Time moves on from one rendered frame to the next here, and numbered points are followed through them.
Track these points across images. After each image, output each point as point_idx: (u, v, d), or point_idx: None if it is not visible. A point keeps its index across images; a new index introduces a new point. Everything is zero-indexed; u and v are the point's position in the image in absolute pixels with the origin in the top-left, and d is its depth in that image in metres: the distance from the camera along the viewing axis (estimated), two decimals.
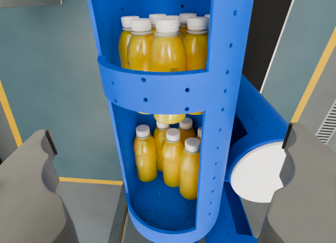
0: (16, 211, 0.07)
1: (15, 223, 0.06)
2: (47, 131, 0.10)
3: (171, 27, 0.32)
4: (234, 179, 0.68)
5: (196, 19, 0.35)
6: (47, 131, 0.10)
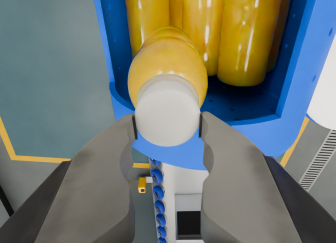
0: (94, 184, 0.07)
1: (90, 195, 0.07)
2: (134, 117, 0.11)
3: None
4: None
5: None
6: (133, 117, 0.11)
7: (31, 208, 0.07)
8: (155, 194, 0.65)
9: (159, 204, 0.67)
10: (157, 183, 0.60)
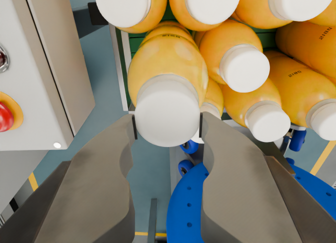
0: (93, 184, 0.07)
1: (90, 195, 0.07)
2: (134, 117, 0.11)
3: None
4: None
5: None
6: (133, 117, 0.11)
7: (31, 208, 0.07)
8: None
9: None
10: None
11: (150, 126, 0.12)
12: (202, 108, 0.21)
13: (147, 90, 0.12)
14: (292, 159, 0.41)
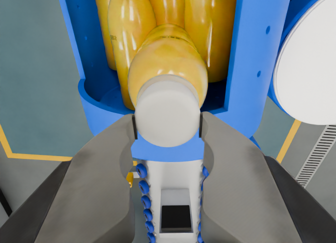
0: (93, 184, 0.07)
1: (90, 195, 0.07)
2: (134, 117, 0.11)
3: None
4: (282, 70, 0.38)
5: None
6: (133, 117, 0.11)
7: (31, 208, 0.07)
8: (140, 188, 0.66)
9: (145, 199, 0.68)
10: (141, 177, 0.61)
11: (150, 126, 0.12)
12: None
13: (147, 90, 0.12)
14: None
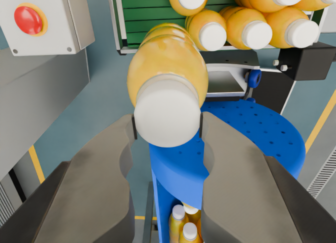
0: (93, 184, 0.07)
1: (90, 195, 0.07)
2: (133, 117, 0.11)
3: None
4: None
5: None
6: (133, 117, 0.11)
7: (31, 208, 0.07)
8: None
9: None
10: None
11: None
12: (163, 83, 0.12)
13: None
14: (252, 99, 0.50)
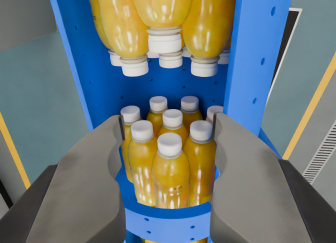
0: (82, 186, 0.07)
1: (79, 198, 0.07)
2: (120, 118, 0.11)
3: (174, 151, 0.31)
4: None
5: (200, 132, 0.34)
6: (120, 117, 0.11)
7: (17, 215, 0.06)
8: None
9: None
10: None
11: None
12: (163, 40, 0.22)
13: None
14: None
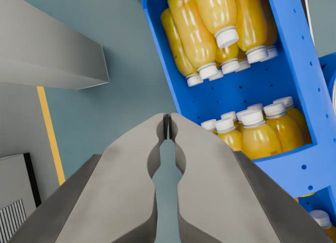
0: (120, 180, 0.07)
1: (116, 192, 0.07)
2: (165, 117, 0.11)
3: (258, 117, 0.37)
4: None
5: (274, 106, 0.40)
6: (165, 117, 0.11)
7: (62, 196, 0.07)
8: None
9: None
10: None
11: None
12: (227, 33, 0.36)
13: None
14: None
